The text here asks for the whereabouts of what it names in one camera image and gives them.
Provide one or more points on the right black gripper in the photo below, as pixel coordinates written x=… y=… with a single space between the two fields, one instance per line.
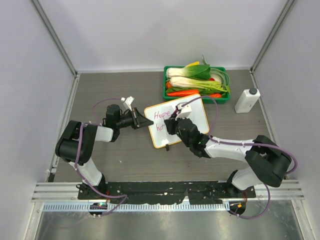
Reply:
x=171 y=123

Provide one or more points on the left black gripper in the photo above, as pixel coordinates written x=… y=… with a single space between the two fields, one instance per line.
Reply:
x=138 y=121

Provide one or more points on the small orange-framed whiteboard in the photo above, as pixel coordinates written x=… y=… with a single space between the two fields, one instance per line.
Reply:
x=162 y=111

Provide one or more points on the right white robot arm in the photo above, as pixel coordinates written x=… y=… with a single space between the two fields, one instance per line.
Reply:
x=267 y=163

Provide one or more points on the large orange carrot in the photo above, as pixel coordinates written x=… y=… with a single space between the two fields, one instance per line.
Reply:
x=182 y=93

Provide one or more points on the green plastic crate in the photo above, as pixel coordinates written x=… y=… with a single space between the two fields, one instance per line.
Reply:
x=168 y=88

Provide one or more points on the lower bok choy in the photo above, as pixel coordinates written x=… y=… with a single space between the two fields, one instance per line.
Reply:
x=185 y=82

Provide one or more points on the bok choy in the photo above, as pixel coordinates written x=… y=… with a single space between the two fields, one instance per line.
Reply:
x=185 y=82
x=201 y=72

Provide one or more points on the small orange carrot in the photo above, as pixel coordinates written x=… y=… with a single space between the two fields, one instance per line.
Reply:
x=216 y=95

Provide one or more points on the upper bok choy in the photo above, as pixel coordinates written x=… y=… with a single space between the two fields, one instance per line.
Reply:
x=201 y=72

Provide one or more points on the yellow pepper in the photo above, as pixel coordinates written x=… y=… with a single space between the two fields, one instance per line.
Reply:
x=196 y=63

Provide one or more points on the green long beans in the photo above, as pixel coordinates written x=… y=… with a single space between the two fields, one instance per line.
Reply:
x=221 y=79

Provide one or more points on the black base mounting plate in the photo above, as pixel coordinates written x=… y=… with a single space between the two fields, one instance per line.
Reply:
x=173 y=192

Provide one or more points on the white bottle grey cap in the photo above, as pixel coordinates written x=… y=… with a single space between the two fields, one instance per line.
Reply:
x=247 y=100

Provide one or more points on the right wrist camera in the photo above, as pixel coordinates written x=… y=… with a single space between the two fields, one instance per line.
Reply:
x=183 y=110

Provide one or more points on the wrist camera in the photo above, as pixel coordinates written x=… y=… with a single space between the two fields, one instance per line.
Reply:
x=183 y=110
x=127 y=102

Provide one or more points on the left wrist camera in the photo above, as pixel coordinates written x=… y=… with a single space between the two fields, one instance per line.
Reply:
x=127 y=102

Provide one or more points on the white slotted cable duct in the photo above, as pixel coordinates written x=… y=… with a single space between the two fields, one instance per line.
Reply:
x=95 y=207

